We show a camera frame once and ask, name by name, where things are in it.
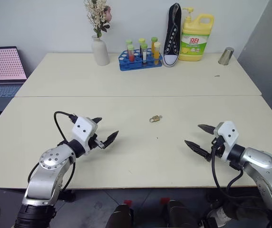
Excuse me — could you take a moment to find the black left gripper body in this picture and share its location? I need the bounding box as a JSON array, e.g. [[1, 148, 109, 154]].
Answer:
[[87, 133, 105, 151]]

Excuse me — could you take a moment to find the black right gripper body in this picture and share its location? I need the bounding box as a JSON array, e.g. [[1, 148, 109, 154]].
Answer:
[[210, 135, 227, 159]]

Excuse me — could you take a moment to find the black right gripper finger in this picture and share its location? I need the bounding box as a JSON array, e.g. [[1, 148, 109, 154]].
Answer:
[[184, 140, 212, 163], [197, 123, 216, 136]]

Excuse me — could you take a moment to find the small brass padlock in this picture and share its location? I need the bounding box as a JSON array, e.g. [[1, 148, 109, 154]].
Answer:
[[149, 114, 163, 124]]

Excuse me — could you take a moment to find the black table foot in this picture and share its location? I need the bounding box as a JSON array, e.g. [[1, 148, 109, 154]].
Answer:
[[59, 189, 77, 203]]

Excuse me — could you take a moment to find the blue test tube rack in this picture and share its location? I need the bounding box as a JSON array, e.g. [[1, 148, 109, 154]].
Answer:
[[118, 49, 164, 72]]

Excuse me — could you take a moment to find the white ceramic vase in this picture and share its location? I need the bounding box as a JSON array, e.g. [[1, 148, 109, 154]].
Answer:
[[91, 35, 110, 67]]

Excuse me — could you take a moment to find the dark rounded shape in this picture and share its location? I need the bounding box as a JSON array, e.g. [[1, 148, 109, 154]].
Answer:
[[166, 199, 200, 228], [105, 203, 135, 228]]

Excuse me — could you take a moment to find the green-capped red liquid tube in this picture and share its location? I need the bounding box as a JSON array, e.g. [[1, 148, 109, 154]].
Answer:
[[126, 44, 136, 63]]

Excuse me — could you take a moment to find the silver metal cup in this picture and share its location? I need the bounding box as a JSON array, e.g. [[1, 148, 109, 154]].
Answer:
[[218, 47, 235, 66]]

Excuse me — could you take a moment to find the green-capped dark test tube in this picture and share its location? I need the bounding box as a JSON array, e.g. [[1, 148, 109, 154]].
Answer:
[[140, 43, 149, 66]]

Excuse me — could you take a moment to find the yellow dish soap bottle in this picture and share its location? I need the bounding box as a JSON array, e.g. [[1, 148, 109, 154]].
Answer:
[[178, 7, 215, 62]]

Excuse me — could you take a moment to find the yellow-capped orange liquid tube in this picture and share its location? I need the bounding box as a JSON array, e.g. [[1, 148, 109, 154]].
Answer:
[[153, 42, 162, 66]]

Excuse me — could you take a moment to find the yellow-green capped test tube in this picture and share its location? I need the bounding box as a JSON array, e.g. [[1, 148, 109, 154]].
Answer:
[[138, 38, 146, 54]]

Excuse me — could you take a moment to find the green-capped orange liquid tube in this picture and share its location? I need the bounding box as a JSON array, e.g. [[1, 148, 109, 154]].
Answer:
[[150, 37, 158, 54]]

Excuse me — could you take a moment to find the black canvas sneaker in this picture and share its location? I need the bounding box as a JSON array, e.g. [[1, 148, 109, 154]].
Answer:
[[162, 2, 183, 68]]

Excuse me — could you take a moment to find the dried flower bouquet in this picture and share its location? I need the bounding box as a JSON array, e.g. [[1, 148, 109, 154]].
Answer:
[[83, 0, 113, 38]]

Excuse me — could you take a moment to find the open laptop computer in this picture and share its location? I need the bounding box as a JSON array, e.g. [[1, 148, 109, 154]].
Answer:
[[0, 46, 29, 124]]

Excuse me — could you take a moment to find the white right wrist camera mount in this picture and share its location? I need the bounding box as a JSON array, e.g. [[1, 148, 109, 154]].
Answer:
[[213, 121, 240, 162]]

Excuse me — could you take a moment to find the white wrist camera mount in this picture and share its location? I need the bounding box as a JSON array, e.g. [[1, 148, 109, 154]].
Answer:
[[71, 116, 98, 156], [213, 121, 240, 162]]

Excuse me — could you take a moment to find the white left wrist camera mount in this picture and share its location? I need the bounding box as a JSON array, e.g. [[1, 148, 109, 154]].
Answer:
[[71, 116, 98, 156]]

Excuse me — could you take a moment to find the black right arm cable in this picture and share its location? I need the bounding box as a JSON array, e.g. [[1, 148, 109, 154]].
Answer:
[[210, 145, 271, 211]]

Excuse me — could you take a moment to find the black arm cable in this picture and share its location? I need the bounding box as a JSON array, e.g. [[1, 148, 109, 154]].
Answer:
[[210, 145, 271, 211], [53, 111, 78, 144]]

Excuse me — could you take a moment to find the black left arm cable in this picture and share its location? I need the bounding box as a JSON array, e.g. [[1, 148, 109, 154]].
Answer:
[[53, 111, 78, 144]]

